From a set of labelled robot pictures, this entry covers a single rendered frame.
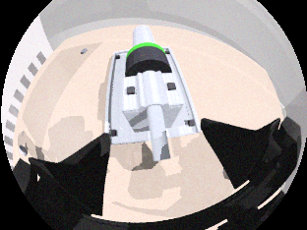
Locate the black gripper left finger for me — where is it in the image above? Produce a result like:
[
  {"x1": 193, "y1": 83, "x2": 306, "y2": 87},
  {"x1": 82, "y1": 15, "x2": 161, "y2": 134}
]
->
[{"x1": 28, "y1": 132, "x2": 111, "y2": 216}]

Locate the green spacer ring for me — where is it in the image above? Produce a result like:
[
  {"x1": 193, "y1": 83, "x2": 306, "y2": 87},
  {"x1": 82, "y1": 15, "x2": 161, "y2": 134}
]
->
[{"x1": 126, "y1": 43, "x2": 165, "y2": 59}]

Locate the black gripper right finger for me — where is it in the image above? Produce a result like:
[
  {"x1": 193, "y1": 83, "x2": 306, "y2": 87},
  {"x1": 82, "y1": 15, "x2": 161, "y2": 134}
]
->
[{"x1": 200, "y1": 118, "x2": 280, "y2": 190}]

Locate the white housing block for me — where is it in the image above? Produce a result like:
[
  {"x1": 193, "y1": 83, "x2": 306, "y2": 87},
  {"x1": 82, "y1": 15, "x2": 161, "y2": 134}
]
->
[{"x1": 105, "y1": 25, "x2": 201, "y2": 145}]

